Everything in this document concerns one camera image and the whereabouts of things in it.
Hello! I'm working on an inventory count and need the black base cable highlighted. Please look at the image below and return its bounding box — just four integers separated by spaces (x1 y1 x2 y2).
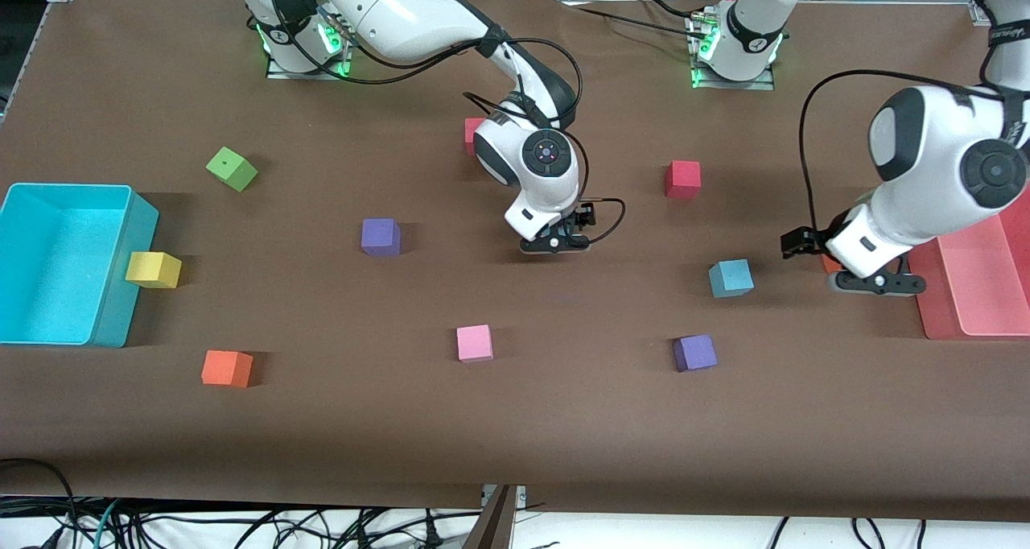
555 0 711 41

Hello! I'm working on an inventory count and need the aluminium table edge rail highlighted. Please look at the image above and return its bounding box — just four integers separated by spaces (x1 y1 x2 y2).
0 2 56 123

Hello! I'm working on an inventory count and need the cyan plastic bin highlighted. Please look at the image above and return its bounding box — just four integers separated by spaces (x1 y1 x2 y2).
0 182 160 349

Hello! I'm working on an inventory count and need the light blue foam block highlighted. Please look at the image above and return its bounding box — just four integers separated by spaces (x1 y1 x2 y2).
708 259 756 299

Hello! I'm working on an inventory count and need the purple foam block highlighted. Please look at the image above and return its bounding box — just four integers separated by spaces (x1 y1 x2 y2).
672 334 719 374
360 217 402 258

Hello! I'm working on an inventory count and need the teal floor cable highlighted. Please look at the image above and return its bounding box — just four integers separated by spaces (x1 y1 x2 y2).
90 498 123 549

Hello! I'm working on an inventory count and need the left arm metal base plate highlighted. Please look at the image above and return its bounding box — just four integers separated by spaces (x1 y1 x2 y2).
690 10 776 91

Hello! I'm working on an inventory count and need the black looped floor cable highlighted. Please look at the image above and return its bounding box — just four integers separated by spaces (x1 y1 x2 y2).
0 457 79 549

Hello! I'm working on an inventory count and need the yellow foam block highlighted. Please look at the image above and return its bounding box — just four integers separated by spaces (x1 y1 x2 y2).
125 251 183 290

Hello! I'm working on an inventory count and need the green foam block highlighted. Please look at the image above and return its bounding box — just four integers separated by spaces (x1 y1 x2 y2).
205 147 260 193

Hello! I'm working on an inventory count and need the pink plastic bin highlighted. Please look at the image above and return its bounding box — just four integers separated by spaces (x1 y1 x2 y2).
913 209 1030 341

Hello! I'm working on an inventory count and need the brown table cover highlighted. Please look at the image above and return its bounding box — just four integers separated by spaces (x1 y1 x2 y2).
0 0 1030 522

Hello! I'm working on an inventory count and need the pink foam block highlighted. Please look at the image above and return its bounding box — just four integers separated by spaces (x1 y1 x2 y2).
456 324 494 364

